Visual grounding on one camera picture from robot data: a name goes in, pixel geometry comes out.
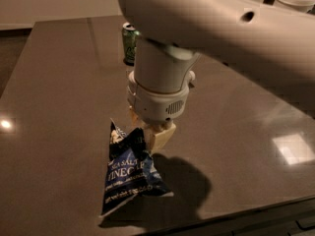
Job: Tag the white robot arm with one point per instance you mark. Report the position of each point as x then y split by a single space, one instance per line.
272 45

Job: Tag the clear plastic water bottle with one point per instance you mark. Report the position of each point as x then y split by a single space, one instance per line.
192 78

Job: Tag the green soda can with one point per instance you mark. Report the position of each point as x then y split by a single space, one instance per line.
129 38

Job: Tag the blue potato chip bag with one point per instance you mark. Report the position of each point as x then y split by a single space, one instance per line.
130 171

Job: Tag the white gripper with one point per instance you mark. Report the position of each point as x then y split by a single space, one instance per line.
154 106

